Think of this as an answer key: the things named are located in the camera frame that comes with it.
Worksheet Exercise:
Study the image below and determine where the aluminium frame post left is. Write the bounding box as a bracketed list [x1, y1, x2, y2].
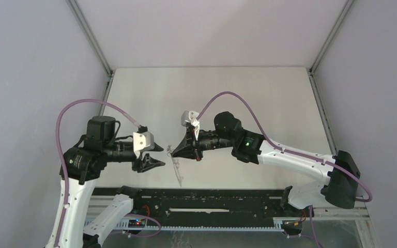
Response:
[66, 0, 113, 76]

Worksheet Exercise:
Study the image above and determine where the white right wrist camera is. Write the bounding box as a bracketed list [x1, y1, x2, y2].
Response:
[180, 111, 200, 127]

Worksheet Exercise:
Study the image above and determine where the aluminium frame post right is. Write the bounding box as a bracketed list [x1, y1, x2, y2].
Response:
[308, 0, 357, 75]

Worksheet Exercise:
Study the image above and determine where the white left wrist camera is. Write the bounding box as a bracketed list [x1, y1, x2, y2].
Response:
[132, 126, 155, 158]

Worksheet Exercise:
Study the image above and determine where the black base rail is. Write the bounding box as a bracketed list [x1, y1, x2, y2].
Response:
[88, 187, 312, 229]

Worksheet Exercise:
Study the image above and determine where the aluminium frame post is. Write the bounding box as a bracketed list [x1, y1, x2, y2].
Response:
[66, 0, 113, 76]
[308, 0, 357, 75]

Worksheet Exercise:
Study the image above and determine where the white slotted cable duct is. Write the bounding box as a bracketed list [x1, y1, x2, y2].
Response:
[113, 219, 304, 232]

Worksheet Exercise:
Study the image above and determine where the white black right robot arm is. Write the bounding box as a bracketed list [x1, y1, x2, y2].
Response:
[171, 111, 360, 216]

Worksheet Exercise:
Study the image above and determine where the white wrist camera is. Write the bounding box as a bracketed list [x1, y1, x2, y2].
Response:
[132, 126, 155, 158]
[180, 111, 200, 127]

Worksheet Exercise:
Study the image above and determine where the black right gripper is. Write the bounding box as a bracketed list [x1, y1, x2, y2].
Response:
[172, 128, 234, 162]

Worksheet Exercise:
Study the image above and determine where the metal oval keyring plate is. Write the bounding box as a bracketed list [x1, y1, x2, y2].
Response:
[167, 145, 184, 187]

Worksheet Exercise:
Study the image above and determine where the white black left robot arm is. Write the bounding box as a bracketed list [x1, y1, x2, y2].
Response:
[46, 116, 165, 247]

